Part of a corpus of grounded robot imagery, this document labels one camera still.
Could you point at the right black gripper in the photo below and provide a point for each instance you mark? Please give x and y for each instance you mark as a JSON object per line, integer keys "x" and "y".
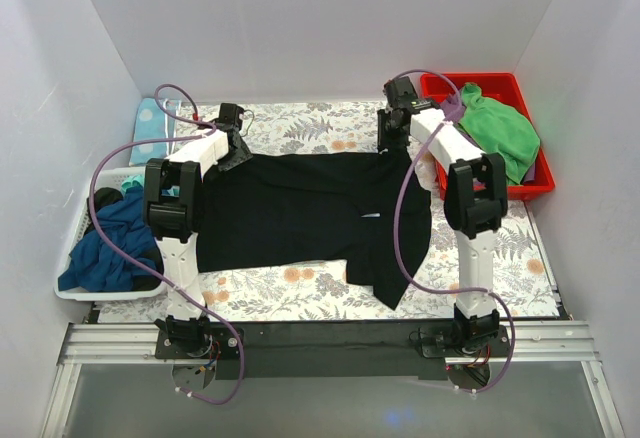
{"x": 388, "y": 139}

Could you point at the white laundry basket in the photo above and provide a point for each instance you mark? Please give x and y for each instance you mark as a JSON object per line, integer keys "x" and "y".
{"x": 112, "y": 179}

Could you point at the black t-shirt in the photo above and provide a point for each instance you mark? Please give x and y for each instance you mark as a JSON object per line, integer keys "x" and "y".
{"x": 366, "y": 209}

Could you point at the aluminium mounting rail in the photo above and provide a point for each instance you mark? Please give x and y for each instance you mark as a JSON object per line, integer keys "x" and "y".
{"x": 551, "y": 383}

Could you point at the blue polka dot cloth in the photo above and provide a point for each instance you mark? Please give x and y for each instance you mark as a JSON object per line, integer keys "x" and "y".
{"x": 151, "y": 123}

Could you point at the red plastic bin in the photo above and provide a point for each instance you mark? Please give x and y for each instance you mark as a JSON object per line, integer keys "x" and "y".
{"x": 504, "y": 88}

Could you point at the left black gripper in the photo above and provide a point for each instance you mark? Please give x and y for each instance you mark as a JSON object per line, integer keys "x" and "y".
{"x": 236, "y": 153}

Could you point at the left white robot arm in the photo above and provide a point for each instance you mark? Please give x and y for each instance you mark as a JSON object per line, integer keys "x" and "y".
{"x": 174, "y": 209}

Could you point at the teal t-shirt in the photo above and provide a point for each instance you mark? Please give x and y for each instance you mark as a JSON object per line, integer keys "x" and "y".
{"x": 132, "y": 181}

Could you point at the floral table mat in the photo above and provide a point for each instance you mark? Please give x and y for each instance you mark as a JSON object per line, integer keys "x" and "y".
{"x": 320, "y": 290}

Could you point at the purple t-shirt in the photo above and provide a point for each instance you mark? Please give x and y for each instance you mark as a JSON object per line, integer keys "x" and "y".
{"x": 530, "y": 173}

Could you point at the blue t-shirt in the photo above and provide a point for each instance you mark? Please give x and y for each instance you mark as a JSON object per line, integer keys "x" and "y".
{"x": 95, "y": 267}

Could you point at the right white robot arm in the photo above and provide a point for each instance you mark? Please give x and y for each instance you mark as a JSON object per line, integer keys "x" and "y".
{"x": 474, "y": 205}

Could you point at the green t-shirt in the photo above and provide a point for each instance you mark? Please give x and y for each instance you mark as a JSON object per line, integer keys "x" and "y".
{"x": 505, "y": 128}

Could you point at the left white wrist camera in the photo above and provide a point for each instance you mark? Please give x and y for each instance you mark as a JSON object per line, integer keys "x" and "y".
{"x": 204, "y": 128}

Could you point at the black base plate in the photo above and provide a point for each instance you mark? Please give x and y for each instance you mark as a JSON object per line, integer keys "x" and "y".
{"x": 318, "y": 349}

